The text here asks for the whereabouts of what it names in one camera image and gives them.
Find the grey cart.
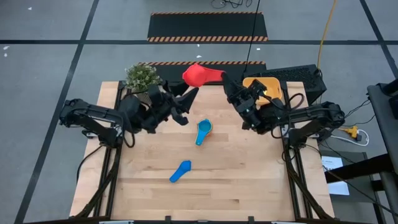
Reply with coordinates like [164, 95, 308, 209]
[366, 81, 398, 224]

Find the light blue measuring cup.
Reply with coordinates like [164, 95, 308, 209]
[195, 118, 213, 147]

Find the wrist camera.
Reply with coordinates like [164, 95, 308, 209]
[247, 78, 268, 101]
[169, 106, 190, 126]

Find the red measuring cup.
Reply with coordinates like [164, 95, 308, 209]
[182, 62, 226, 88]

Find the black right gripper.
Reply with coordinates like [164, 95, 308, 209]
[221, 72, 268, 135]

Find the black hanging cable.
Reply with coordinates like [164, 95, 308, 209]
[241, 0, 262, 79]

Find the yellow power splitter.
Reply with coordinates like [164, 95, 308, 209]
[341, 124, 361, 139]

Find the black stand beam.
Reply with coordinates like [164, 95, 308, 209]
[323, 152, 398, 185]

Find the white power cable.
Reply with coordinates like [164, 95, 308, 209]
[329, 128, 371, 147]

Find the white paper sheet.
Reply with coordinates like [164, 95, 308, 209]
[320, 155, 351, 197]

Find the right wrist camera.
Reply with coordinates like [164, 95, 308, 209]
[247, 78, 268, 101]

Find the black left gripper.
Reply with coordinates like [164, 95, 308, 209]
[144, 80, 200, 133]

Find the black table frame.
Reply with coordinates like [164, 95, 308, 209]
[68, 80, 336, 224]

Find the yellow hanging cable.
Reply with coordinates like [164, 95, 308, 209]
[316, 0, 338, 71]

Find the potted plant striped pot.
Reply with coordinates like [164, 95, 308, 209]
[124, 63, 163, 94]

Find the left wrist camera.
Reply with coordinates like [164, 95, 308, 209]
[169, 106, 190, 126]

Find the hazard striped black floor mat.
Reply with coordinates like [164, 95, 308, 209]
[137, 60, 267, 85]
[146, 11, 269, 43]

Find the yellow plastic basket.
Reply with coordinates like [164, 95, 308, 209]
[242, 77, 283, 106]

